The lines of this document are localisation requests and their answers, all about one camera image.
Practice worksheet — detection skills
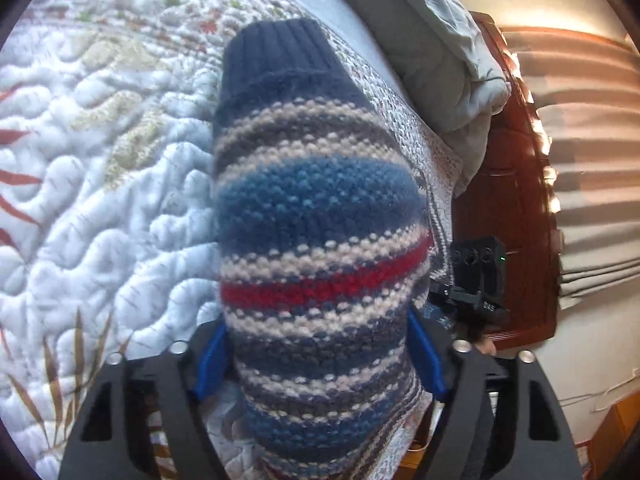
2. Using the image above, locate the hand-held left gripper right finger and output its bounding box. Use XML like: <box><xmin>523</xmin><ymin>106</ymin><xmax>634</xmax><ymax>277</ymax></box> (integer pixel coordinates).
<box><xmin>407</xmin><ymin>305</ymin><xmax>585</xmax><ymax>480</ymax></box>

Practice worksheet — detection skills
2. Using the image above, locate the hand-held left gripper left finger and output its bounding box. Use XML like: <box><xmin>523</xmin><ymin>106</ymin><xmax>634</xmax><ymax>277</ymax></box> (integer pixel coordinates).
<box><xmin>57</xmin><ymin>317</ymin><xmax>237</xmax><ymax>480</ymax></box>

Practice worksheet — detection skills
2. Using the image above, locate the striped knit sweater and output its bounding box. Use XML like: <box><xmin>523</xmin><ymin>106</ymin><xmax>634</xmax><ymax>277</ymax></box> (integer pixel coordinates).
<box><xmin>210</xmin><ymin>17</ymin><xmax>453</xmax><ymax>480</ymax></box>

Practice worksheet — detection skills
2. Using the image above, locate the wooden bed board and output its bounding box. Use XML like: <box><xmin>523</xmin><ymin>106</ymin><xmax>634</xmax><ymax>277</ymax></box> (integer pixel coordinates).
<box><xmin>452</xmin><ymin>10</ymin><xmax>565</xmax><ymax>353</ymax></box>

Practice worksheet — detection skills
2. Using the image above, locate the floral quilted bedspread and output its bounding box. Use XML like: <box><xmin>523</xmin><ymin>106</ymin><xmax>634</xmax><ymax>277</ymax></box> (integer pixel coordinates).
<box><xmin>0</xmin><ymin>0</ymin><xmax>466</xmax><ymax>480</ymax></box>

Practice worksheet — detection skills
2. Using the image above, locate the wooden furniture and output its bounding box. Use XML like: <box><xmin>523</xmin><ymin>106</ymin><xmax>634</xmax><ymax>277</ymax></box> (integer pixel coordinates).
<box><xmin>575</xmin><ymin>395</ymin><xmax>637</xmax><ymax>473</ymax></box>

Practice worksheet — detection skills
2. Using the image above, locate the grey comforter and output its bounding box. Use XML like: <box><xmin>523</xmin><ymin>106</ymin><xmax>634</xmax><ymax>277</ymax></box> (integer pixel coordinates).
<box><xmin>310</xmin><ymin>0</ymin><xmax>511</xmax><ymax>196</ymax></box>

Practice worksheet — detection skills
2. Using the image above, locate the white cable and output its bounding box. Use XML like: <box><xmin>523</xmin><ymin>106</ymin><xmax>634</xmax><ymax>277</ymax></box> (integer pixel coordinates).
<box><xmin>557</xmin><ymin>377</ymin><xmax>623</xmax><ymax>409</ymax></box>

